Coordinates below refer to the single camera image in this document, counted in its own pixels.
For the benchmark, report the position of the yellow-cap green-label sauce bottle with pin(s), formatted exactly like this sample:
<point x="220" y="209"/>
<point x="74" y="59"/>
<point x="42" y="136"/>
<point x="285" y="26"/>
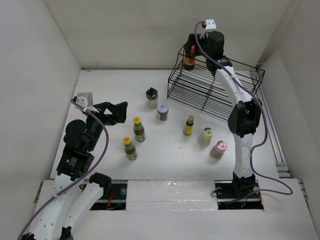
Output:
<point x="138" y="129"/>

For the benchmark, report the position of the small yellow-label brown bottle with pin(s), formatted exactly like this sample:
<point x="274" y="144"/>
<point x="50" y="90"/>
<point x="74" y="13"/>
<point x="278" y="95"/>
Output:
<point x="188" y="128"/>

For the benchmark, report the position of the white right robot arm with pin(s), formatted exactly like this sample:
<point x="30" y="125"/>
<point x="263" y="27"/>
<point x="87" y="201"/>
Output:
<point x="245" y="115"/>

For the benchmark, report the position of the black-lid spice shaker jar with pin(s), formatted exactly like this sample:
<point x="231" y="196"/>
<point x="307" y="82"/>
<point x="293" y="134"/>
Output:
<point x="152" y="98"/>

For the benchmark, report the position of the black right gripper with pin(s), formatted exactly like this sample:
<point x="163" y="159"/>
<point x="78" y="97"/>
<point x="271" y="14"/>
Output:
<point x="191" y="41"/>

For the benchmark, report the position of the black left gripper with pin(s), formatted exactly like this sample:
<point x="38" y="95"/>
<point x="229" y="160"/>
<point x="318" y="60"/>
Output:
<point x="118" y="110"/>

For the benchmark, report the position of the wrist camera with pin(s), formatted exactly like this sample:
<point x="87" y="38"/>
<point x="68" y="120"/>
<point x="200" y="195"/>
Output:
<point x="84" y="99"/>
<point x="209" y="24"/>

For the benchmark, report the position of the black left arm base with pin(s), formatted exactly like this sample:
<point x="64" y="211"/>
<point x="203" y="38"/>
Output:
<point x="115" y="201"/>

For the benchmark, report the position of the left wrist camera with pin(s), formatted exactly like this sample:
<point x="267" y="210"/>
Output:
<point x="84" y="99"/>

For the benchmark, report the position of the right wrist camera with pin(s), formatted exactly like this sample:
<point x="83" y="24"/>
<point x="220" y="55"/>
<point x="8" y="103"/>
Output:
<point x="209" y="24"/>

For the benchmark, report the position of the white-lid dark sauce jar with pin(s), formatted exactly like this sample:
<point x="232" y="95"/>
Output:
<point x="162" y="111"/>

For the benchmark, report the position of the yellow-lid spice jar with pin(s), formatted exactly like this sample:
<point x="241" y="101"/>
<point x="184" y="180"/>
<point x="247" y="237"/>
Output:
<point x="206" y="137"/>

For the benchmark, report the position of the red-lid chili sauce jar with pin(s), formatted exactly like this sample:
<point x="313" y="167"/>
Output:
<point x="189" y="62"/>

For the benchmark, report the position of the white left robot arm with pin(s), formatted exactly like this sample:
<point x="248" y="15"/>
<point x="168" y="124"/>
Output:
<point x="76" y="187"/>

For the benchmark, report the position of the black wire rack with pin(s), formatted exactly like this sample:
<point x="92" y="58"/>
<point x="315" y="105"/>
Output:
<point x="198" y="89"/>

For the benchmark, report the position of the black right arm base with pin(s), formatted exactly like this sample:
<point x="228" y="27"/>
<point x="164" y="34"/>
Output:
<point x="228" y="199"/>

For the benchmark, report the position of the pink-lid spice jar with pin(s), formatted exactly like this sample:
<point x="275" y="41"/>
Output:
<point x="218" y="150"/>

